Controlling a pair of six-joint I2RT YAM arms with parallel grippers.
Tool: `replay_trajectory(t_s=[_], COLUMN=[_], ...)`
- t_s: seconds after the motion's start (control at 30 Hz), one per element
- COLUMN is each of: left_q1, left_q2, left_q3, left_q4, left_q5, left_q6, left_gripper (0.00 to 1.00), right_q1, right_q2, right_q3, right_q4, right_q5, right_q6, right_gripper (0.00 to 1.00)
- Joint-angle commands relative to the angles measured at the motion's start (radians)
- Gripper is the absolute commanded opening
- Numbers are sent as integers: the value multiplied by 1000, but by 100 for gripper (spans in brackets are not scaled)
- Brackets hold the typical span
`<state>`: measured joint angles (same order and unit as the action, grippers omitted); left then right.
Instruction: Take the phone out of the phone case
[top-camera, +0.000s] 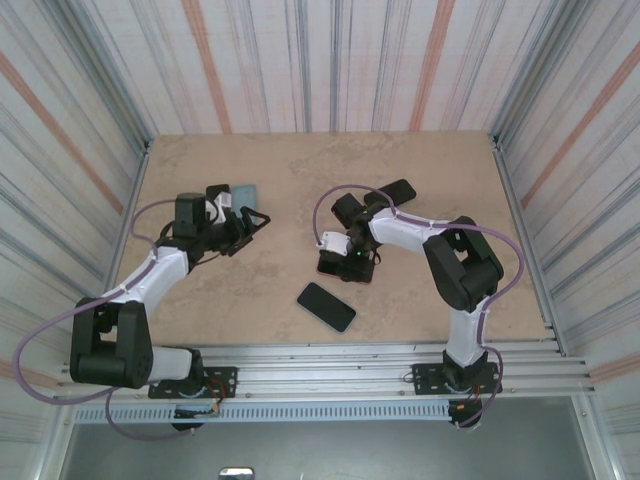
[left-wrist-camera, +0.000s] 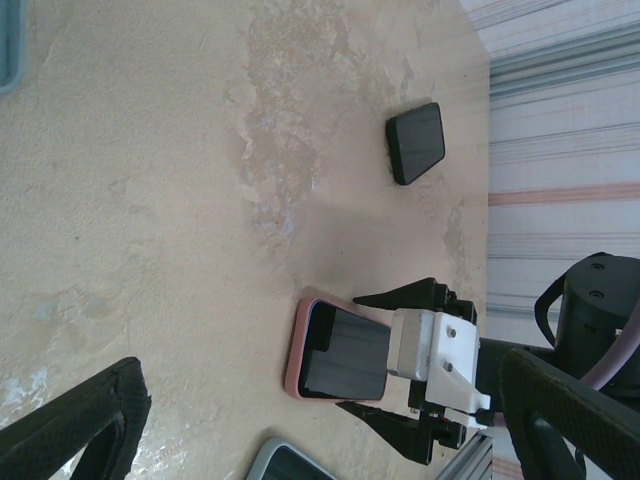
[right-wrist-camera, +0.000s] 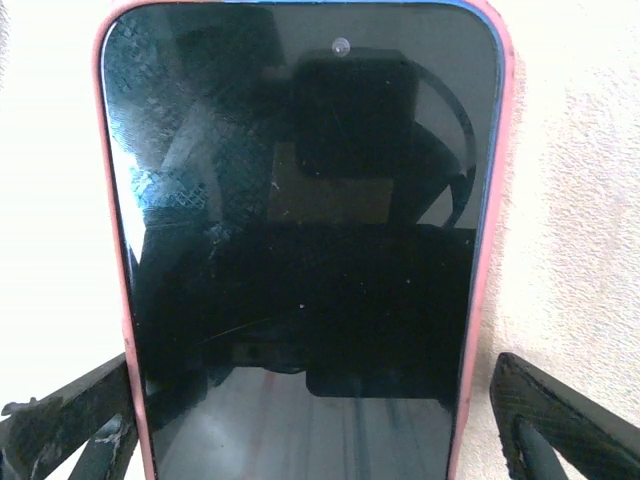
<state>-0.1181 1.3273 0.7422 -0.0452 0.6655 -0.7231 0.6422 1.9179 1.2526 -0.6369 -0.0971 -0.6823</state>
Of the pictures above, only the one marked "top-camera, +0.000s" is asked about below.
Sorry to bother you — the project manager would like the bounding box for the grey blue phone case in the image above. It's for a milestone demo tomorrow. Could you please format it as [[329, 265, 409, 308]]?
[[229, 183, 262, 215]]

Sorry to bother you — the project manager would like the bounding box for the pink phone case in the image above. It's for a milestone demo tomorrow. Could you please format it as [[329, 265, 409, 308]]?
[[316, 252, 375, 287]]

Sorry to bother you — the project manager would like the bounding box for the black phone case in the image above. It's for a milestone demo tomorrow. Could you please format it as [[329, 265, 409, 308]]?
[[363, 178, 418, 207]]

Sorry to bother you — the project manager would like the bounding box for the aluminium rail frame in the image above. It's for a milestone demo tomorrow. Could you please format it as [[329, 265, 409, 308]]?
[[52, 341, 599, 407]]

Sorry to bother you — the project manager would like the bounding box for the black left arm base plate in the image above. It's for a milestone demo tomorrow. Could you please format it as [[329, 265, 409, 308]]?
[[147, 366, 239, 401]]

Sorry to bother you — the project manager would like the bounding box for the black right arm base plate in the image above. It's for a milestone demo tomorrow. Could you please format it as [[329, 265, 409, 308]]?
[[410, 362, 503, 397]]

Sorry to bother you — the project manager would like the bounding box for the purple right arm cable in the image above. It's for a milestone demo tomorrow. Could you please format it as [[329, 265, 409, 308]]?
[[310, 183, 526, 430]]

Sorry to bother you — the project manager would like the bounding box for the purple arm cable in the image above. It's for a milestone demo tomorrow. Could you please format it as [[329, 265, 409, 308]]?
[[12, 198, 201, 442], [310, 183, 526, 430]]

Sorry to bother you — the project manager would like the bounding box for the grey slotted cable duct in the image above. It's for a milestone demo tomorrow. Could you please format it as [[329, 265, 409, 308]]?
[[73, 402, 451, 424]]

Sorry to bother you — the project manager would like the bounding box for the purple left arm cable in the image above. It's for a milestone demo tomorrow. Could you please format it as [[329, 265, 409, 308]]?
[[12, 198, 201, 442]]

